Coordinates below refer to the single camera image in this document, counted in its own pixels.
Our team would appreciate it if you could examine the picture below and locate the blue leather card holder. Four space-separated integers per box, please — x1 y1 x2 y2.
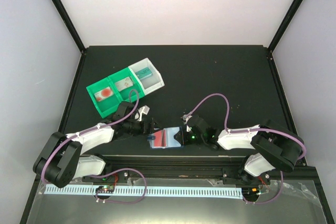
147 127 182 149

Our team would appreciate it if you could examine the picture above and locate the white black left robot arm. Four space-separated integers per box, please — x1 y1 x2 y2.
33 102 161 188

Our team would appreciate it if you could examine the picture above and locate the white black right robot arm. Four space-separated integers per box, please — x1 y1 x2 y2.
174 115 307 185

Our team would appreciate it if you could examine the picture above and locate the white card red pattern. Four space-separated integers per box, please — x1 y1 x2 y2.
114 76 134 92

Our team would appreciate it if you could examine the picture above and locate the card with red circle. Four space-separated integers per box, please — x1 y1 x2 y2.
94 87 114 102

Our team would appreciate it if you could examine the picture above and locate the teal card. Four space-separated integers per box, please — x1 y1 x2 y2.
135 67 153 80

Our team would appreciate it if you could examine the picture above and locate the green bin middle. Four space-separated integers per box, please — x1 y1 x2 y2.
108 68 145 102

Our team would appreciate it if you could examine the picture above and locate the green bin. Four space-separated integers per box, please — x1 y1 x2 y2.
108 68 145 102
86 77 122 118

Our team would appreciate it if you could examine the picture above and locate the white translucent bin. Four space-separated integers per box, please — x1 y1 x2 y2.
128 58 165 95

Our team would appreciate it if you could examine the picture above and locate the green bin left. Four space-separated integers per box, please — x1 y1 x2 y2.
86 77 122 118

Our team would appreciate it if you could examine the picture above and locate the right controller circuit board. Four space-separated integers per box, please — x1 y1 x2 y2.
241 187 263 196

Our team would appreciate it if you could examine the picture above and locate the controller circuit board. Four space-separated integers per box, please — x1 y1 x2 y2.
96 185 115 194
241 187 263 196

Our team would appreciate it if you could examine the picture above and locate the left controller circuit board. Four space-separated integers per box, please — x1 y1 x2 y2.
96 185 115 194

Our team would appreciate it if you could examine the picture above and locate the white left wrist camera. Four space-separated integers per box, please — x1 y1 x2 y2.
135 105 150 121

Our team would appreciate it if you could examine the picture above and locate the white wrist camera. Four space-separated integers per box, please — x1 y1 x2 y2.
181 114 192 124
135 105 150 121

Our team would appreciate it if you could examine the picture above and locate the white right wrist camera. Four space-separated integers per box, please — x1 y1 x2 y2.
181 114 192 124

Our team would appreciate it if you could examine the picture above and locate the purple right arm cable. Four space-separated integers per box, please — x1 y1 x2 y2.
183 93 307 159

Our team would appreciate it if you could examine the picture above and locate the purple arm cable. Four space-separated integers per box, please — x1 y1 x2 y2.
41 89 139 184
183 93 307 159

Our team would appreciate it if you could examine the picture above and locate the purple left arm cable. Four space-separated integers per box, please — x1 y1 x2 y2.
41 89 139 184

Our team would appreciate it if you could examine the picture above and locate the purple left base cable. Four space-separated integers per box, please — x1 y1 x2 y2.
86 168 147 204

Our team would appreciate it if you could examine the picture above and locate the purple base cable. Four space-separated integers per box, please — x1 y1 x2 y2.
243 170 284 206
86 168 147 204

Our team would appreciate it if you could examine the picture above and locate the black aluminium frame rail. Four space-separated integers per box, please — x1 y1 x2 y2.
81 155 320 182

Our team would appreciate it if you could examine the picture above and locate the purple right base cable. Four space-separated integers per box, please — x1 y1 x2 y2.
243 170 284 206

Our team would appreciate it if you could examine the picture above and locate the light blue slotted cable duct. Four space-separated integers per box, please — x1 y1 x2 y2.
44 185 243 199

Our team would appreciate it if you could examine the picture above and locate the black right corner post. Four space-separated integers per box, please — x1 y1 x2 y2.
268 0 303 52

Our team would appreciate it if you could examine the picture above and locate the black corner post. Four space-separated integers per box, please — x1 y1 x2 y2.
268 0 303 52
51 0 86 53

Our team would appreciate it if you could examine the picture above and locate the black left corner post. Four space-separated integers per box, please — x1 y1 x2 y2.
51 0 86 53

